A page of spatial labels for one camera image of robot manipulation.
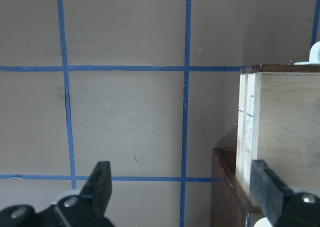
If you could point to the dark brown drawer cabinet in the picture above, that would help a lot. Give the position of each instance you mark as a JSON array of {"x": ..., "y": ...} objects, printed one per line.
[{"x": 230, "y": 206}]

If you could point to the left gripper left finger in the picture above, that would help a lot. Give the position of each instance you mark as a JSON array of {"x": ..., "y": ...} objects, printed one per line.
[{"x": 84, "y": 209}]

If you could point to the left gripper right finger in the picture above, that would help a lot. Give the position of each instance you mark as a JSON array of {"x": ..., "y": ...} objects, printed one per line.
[{"x": 281, "y": 205}]

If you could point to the wooden drawer with white handle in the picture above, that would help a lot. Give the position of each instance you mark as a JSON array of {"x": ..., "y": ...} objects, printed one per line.
[{"x": 279, "y": 122}]

